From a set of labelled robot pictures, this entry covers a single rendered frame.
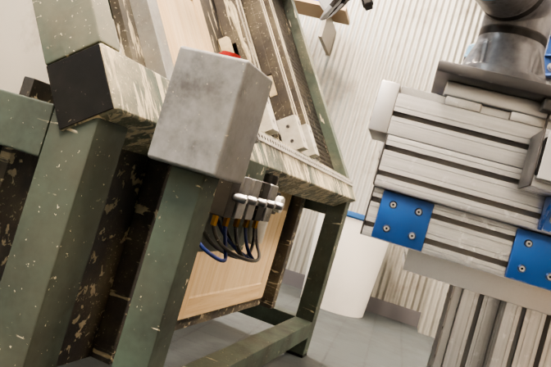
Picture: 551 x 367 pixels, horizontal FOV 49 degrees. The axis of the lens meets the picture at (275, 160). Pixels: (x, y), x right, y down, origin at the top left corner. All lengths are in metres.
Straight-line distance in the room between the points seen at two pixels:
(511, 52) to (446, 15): 4.27
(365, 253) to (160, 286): 3.58
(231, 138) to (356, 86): 4.33
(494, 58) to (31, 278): 0.83
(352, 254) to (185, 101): 3.60
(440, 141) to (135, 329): 0.58
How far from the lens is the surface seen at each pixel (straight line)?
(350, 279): 4.47
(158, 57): 1.25
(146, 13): 1.30
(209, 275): 2.18
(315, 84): 3.11
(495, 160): 1.05
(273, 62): 2.20
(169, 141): 0.91
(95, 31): 1.03
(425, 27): 5.31
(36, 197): 1.04
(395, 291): 5.08
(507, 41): 1.10
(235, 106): 0.88
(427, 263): 1.17
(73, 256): 1.04
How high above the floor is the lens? 0.76
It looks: 2 degrees up
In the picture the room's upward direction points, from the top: 16 degrees clockwise
